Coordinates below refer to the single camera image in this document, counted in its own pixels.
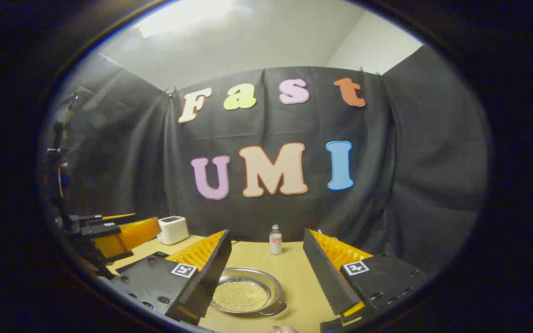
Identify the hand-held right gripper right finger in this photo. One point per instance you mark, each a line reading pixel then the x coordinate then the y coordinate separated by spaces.
pixel 322 273

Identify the pile of soybeans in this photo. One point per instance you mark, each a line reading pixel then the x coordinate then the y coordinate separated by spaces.
pixel 241 296

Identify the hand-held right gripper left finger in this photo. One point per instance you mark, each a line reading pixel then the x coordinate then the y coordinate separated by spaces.
pixel 211 273

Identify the white toaster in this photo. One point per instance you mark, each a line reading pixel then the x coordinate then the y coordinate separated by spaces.
pixel 174 230

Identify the black backdrop cloth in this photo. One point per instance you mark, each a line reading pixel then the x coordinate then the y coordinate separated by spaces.
pixel 387 185

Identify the clear bottle with pink label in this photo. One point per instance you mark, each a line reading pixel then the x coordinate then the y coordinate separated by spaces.
pixel 275 243

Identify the stainless steel pot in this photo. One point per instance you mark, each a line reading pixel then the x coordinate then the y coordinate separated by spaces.
pixel 269 278

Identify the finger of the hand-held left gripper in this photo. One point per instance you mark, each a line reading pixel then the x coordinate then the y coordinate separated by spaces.
pixel 127 236
pixel 114 218

